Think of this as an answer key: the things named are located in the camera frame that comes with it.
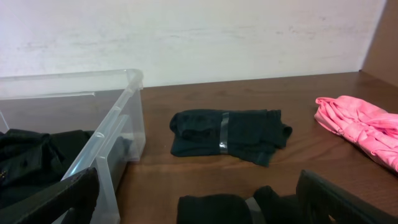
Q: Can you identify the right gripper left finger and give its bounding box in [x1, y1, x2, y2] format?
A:
[1, 167, 100, 224]

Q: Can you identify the black banded cloth near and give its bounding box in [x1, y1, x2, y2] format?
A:
[177, 185, 305, 224]

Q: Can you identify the clear plastic storage bin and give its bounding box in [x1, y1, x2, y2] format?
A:
[1, 69, 146, 223]

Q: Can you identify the black banded cloth far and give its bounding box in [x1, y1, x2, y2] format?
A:
[169, 109, 293, 167]

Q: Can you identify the black banded cloth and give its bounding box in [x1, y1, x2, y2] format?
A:
[169, 109, 293, 167]
[177, 185, 305, 224]

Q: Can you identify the black garment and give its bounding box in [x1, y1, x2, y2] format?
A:
[1, 129, 93, 208]

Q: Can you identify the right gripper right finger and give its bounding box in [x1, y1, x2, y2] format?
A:
[296, 170, 397, 224]

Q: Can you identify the pink garment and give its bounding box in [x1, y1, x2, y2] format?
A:
[314, 96, 397, 172]

